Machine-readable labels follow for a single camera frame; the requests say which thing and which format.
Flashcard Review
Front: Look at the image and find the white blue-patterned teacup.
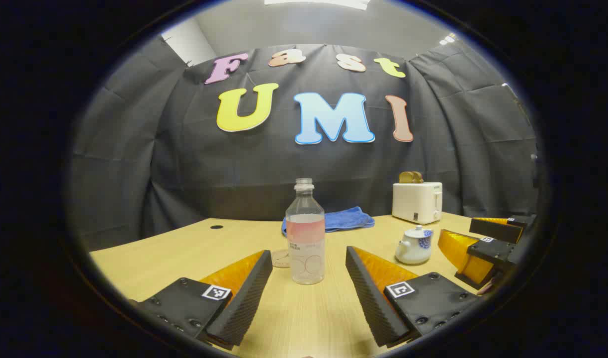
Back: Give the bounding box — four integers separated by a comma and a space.
395, 233, 434, 266

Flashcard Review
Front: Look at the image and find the blue towel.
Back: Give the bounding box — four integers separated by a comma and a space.
281, 206, 375, 236

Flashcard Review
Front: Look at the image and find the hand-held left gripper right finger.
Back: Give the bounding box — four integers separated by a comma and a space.
346, 246, 483, 349

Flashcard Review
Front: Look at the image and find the clear plastic water bottle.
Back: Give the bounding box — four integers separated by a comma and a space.
285, 178, 326, 285

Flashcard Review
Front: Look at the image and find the black backdrop cloth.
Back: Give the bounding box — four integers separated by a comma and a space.
68, 37, 540, 252

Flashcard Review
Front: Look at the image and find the white toaster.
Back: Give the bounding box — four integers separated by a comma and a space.
392, 181, 443, 225

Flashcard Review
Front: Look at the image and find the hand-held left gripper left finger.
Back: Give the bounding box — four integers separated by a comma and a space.
129, 250, 273, 351

